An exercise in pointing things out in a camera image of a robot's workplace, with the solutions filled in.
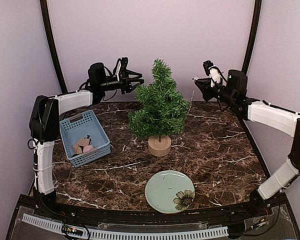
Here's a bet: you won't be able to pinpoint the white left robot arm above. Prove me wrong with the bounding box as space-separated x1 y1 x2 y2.
29 57 144 195

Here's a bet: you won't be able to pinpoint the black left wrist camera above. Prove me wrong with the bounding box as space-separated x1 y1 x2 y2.
113 57 129 82

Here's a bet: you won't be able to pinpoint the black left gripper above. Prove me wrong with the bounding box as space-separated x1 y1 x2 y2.
99 69 144 94

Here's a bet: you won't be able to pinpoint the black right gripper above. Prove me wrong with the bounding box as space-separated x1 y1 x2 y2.
195 77 236 106

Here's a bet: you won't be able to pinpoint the green flower plate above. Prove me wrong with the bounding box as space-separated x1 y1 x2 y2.
144 170 195 214

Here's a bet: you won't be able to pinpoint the small green christmas tree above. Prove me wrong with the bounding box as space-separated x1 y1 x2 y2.
128 58 190 157

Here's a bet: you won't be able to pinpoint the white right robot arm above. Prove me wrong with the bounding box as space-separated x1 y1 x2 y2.
193 67 300 217

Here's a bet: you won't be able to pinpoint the white cable duct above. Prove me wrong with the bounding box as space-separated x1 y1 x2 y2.
21 213 229 240

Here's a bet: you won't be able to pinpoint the black right frame post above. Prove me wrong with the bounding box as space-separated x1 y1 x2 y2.
241 0 262 74

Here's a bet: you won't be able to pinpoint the pink ornament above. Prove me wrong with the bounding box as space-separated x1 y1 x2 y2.
82 145 94 153

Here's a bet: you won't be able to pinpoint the blue plastic basket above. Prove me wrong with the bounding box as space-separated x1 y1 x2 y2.
59 110 111 168

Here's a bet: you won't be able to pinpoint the black frame post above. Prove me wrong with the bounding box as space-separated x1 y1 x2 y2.
241 0 262 74
39 0 68 94

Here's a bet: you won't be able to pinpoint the tan wooden ornaments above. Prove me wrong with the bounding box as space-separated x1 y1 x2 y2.
72 137 91 155

